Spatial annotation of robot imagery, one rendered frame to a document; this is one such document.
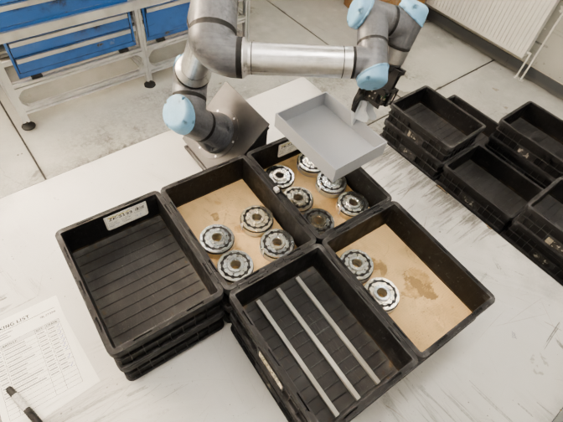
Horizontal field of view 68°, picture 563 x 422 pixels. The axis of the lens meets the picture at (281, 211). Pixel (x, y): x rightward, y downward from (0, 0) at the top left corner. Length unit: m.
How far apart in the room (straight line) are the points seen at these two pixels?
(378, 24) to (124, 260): 0.92
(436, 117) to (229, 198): 1.44
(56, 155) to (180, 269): 1.76
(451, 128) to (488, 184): 0.35
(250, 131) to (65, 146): 1.63
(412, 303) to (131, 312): 0.78
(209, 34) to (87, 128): 2.02
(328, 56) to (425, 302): 0.73
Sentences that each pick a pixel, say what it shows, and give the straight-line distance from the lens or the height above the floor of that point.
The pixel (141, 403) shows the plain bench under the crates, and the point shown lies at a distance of 1.26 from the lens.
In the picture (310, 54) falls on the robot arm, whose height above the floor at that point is 1.36.
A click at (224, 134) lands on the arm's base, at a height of 0.88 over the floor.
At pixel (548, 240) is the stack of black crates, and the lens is 2.14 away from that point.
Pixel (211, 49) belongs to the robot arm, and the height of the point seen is 1.35.
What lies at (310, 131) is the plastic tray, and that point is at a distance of 1.30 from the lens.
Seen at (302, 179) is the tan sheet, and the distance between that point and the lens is 1.46.
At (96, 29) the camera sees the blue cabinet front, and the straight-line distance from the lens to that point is 2.94.
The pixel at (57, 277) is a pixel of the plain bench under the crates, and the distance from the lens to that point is 1.48.
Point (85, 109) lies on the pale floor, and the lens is 3.15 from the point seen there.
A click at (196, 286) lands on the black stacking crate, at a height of 0.83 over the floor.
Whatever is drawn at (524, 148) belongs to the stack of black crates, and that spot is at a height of 0.53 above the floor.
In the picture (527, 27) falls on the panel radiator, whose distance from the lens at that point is 3.99.
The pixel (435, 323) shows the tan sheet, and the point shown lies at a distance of 1.28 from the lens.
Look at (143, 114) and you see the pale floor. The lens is 3.02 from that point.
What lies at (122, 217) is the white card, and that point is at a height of 0.89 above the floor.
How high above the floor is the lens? 1.90
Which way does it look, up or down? 52 degrees down
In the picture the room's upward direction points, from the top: 8 degrees clockwise
